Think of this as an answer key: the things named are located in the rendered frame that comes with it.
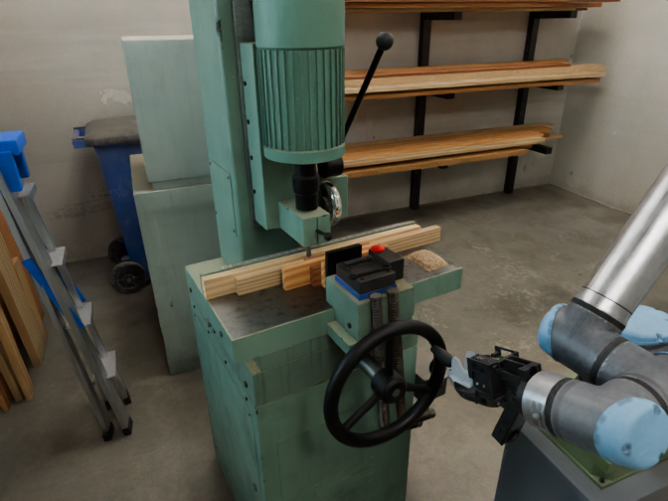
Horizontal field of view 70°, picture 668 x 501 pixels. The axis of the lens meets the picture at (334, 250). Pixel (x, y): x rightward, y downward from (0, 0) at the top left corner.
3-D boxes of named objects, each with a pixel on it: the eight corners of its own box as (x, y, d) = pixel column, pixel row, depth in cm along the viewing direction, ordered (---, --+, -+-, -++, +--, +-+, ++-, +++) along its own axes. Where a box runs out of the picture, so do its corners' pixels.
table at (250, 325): (250, 395, 89) (247, 369, 86) (204, 315, 113) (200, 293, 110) (489, 305, 115) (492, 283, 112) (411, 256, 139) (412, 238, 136)
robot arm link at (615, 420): (678, 456, 63) (633, 490, 59) (590, 422, 75) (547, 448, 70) (672, 390, 62) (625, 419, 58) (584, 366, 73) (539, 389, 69)
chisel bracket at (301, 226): (304, 253, 108) (302, 219, 105) (279, 233, 119) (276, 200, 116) (332, 247, 112) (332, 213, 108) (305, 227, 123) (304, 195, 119)
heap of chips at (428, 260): (428, 271, 118) (428, 264, 117) (404, 255, 126) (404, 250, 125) (450, 264, 121) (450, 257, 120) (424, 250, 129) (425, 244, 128)
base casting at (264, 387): (253, 409, 103) (250, 376, 99) (187, 291, 148) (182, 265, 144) (418, 345, 123) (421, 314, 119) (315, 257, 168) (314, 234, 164)
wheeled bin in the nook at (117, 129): (110, 302, 278) (68, 133, 236) (107, 263, 323) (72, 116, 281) (220, 279, 302) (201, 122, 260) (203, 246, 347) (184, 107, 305)
